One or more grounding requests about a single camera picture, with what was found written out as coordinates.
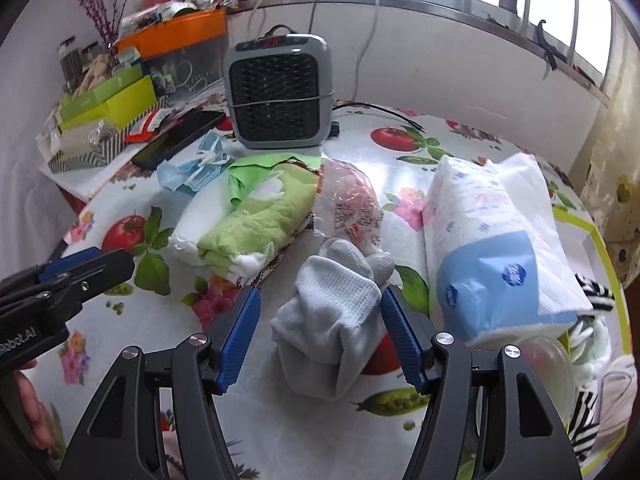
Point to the black white striped cloth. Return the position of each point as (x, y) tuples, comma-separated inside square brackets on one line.
[(595, 292)]

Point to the orange lidded storage container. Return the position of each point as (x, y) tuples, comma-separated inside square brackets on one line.
[(170, 35)]

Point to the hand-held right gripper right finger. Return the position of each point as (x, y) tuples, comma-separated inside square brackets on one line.
[(402, 340)]

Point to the yellow-green gift box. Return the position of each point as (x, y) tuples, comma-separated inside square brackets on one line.
[(115, 102)]

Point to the black phone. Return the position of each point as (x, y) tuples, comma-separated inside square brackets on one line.
[(175, 140)]

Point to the cream heart print curtain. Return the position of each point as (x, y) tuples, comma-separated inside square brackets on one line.
[(617, 185)]

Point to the clear plastic bag pink contents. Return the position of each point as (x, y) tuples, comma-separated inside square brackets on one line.
[(350, 200)]

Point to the pale green gift box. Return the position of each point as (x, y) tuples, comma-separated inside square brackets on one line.
[(105, 82)]

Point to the bright green microfiber cloth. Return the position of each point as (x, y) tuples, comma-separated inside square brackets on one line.
[(250, 175)]

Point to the white sock ball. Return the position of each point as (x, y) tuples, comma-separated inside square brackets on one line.
[(597, 355)]

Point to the zigzag patterned box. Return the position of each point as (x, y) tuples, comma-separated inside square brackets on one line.
[(100, 155)]

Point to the yellow-green cardboard box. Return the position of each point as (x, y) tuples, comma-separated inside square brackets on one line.
[(600, 245)]

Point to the person's left hand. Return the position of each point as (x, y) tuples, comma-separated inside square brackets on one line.
[(32, 410)]

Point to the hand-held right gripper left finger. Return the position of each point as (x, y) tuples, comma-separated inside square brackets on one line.
[(240, 340)]

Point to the blue face mask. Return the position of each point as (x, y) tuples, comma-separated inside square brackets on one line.
[(192, 172)]

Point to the grey space heater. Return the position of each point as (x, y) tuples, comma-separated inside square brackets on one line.
[(275, 90)]

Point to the glass storage jars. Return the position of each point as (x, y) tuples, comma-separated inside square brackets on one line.
[(75, 65)]

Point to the red white packet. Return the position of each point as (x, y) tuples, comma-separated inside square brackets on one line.
[(145, 127)]

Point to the vegetable print tablecloth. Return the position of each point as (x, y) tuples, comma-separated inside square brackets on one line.
[(280, 435)]

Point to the white blue tissue pack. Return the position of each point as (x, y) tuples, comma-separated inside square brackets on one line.
[(480, 240)]

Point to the light grey knit sock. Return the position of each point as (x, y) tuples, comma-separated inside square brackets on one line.
[(325, 320)]

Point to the yellow-green terry towel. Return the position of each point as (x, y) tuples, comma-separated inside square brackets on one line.
[(250, 232)]

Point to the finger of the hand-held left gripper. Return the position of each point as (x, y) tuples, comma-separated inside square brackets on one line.
[(105, 272), (70, 262)]

